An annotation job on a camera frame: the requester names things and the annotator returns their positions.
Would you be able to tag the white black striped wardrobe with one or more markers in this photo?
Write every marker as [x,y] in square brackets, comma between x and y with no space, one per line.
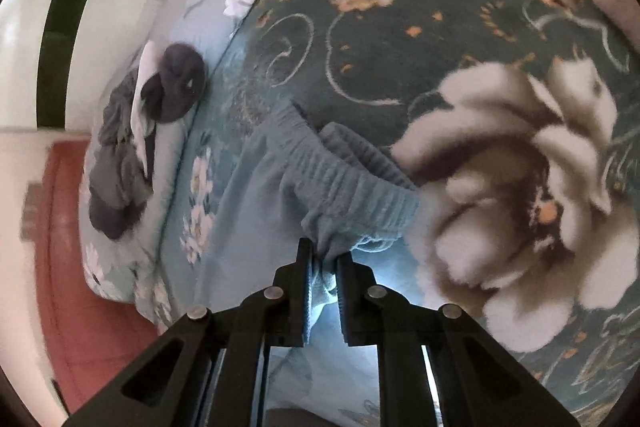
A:
[58,55]

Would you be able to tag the black rolled garment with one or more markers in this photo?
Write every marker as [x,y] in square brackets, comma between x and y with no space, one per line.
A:
[178,85]

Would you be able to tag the white garment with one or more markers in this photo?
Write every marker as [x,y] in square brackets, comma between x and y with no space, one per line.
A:
[140,124]

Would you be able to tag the light blue pants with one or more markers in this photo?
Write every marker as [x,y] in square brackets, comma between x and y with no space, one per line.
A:
[335,188]

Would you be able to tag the wooden headboard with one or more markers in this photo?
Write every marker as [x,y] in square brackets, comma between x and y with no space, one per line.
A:
[88,339]

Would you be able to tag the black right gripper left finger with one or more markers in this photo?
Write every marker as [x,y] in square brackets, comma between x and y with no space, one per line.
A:
[210,368]

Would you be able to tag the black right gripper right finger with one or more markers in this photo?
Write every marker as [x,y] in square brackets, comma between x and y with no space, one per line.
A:
[438,367]

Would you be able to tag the teal floral bed blanket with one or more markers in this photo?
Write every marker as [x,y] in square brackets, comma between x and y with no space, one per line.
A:
[516,121]

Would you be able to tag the grey daisy print duvet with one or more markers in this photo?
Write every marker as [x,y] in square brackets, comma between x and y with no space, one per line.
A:
[129,270]

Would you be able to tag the dark grey jacket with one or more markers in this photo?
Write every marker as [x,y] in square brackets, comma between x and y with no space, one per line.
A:
[118,186]

